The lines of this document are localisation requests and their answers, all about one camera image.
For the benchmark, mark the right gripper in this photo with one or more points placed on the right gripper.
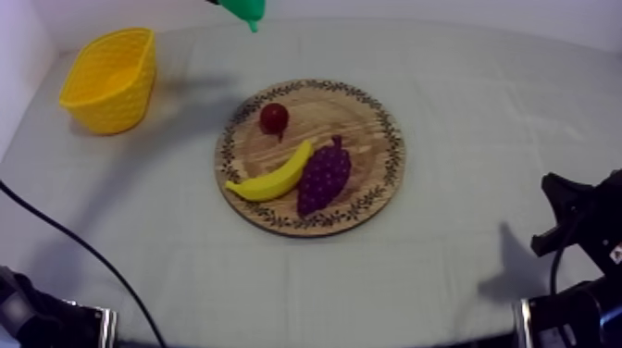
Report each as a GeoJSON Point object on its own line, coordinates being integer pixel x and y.
{"type": "Point", "coordinates": [595, 218]}

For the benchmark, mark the green toy pear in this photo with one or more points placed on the green toy pear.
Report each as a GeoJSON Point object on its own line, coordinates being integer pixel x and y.
{"type": "Point", "coordinates": [244, 7]}

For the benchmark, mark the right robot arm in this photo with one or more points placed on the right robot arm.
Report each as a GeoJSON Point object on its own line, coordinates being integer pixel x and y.
{"type": "Point", "coordinates": [573, 316]}

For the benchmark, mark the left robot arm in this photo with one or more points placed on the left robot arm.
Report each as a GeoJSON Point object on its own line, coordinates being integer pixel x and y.
{"type": "Point", "coordinates": [34, 320]}

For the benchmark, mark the yellow plastic basket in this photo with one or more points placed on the yellow plastic basket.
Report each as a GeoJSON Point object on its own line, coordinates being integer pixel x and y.
{"type": "Point", "coordinates": [109, 85]}

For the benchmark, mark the round wooden board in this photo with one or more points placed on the round wooden board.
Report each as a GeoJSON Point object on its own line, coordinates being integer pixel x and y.
{"type": "Point", "coordinates": [350, 116]}

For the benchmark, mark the small red fruit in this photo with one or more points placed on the small red fruit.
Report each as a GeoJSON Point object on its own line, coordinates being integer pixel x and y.
{"type": "Point", "coordinates": [274, 117]}

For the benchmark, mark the yellow toy banana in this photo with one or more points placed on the yellow toy banana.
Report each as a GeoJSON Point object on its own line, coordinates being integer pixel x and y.
{"type": "Point", "coordinates": [274, 183]}

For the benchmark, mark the purple toy grapes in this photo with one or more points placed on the purple toy grapes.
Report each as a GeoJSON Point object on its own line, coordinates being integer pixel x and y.
{"type": "Point", "coordinates": [323, 176]}

